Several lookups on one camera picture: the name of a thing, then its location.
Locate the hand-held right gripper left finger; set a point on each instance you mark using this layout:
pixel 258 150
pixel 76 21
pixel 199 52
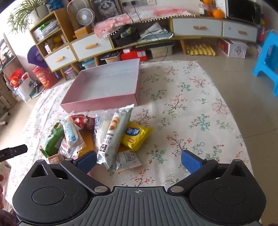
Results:
pixel 86 162

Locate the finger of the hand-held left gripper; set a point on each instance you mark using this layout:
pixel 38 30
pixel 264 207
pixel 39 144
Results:
pixel 15 151

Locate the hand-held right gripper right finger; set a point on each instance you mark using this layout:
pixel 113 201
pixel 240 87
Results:
pixel 191 160

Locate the gold bar packet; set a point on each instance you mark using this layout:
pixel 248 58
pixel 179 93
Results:
pixel 86 141

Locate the pink snack packet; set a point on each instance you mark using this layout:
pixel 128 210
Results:
pixel 64 147

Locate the clear packet with white sticks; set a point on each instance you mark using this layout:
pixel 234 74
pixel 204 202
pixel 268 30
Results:
pixel 102 134

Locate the brown orange snack packet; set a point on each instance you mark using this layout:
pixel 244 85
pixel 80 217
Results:
pixel 54 158

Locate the long pale cookie packet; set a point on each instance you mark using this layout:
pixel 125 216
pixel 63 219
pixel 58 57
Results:
pixel 110 139

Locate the white snack packet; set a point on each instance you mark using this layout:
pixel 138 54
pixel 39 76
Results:
pixel 71 132

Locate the green snack packet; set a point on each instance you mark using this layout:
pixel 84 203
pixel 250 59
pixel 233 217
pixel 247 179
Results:
pixel 53 141

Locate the orange packet with white label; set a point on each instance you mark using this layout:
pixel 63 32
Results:
pixel 127 159

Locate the red snack packet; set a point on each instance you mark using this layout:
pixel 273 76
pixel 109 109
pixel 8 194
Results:
pixel 81 121

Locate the yellow snack packet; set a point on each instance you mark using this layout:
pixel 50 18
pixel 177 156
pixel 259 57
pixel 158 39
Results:
pixel 135 137

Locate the pink cardboard box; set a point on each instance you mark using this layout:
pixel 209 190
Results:
pixel 97 87

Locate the floral bed sheet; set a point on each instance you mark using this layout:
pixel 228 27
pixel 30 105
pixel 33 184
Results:
pixel 195 108

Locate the white shopping bag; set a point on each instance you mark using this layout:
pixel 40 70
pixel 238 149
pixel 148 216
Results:
pixel 25 91

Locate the dark red cloth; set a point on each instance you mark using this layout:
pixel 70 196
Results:
pixel 7 218

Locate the black phone stand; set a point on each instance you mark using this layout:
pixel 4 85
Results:
pixel 37 87

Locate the red paper bag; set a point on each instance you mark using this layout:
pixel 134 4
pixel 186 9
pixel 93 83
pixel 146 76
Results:
pixel 16 78

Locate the red round gift bag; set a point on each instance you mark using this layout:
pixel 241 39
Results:
pixel 44 78

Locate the cluttered side shelf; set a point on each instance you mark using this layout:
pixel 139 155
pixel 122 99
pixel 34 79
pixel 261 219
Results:
pixel 6 65

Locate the small clear storage bin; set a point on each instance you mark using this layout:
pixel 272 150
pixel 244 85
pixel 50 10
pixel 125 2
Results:
pixel 70 75

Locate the purple round object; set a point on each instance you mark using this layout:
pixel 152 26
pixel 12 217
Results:
pixel 34 56

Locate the blue lidded storage bin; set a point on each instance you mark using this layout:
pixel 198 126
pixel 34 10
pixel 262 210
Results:
pixel 89 65

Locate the clear bin with black lid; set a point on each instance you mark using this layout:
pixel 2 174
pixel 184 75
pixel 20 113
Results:
pixel 113 59

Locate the small white carton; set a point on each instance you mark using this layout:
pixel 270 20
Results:
pixel 48 47

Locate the white cabinet drawer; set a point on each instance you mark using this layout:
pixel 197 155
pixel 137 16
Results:
pixel 65 54
pixel 184 30
pixel 102 47
pixel 232 34

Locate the yellow egg tray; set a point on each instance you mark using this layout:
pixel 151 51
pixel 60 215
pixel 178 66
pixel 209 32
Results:
pixel 199 50

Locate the wide clear storage bin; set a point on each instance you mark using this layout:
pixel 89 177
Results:
pixel 160 52

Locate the red shoe box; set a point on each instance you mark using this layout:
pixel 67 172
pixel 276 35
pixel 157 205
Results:
pixel 132 56

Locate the small white box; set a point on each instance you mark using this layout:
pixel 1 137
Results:
pixel 128 51

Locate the yellow shelf item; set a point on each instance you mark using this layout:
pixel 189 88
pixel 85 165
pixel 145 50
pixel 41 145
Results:
pixel 57 39

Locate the white printed carton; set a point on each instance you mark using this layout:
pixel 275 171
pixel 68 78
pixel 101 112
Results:
pixel 236 50

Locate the blue plastic stool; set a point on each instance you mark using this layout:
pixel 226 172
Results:
pixel 263 65

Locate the white green carton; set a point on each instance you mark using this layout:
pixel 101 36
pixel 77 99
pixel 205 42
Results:
pixel 63 38

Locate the black open case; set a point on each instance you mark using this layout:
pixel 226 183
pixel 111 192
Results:
pixel 121 41

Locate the stack of documents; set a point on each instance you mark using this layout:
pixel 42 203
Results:
pixel 47 28

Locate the yellow cardboard box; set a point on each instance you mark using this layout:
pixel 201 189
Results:
pixel 82 31

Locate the pile of papers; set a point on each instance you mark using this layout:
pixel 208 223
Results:
pixel 156 30

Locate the wooden tv cabinet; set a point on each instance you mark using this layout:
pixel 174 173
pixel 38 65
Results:
pixel 63 19

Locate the potted spider plant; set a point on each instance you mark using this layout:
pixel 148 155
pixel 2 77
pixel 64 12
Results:
pixel 40 12

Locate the white desk fan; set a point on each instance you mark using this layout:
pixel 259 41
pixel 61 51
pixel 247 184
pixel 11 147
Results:
pixel 85 17

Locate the pink tasselled cloth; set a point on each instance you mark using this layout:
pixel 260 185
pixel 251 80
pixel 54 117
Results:
pixel 121 19

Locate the orange fruit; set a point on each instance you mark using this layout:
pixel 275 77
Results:
pixel 207 1
pixel 219 13

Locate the glass jar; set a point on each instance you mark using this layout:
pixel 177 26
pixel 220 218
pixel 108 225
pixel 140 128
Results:
pixel 202 10

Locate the white round fan guard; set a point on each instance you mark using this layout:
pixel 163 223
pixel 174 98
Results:
pixel 71 10

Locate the blue plush toy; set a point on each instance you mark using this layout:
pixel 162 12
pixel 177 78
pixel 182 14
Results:
pixel 54 4

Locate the framed cat picture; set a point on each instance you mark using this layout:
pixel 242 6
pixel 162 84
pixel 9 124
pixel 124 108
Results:
pixel 106 9

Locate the black microwave oven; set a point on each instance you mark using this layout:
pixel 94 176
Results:
pixel 243 10

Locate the wall power sockets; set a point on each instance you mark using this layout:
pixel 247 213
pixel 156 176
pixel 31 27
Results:
pixel 141 2

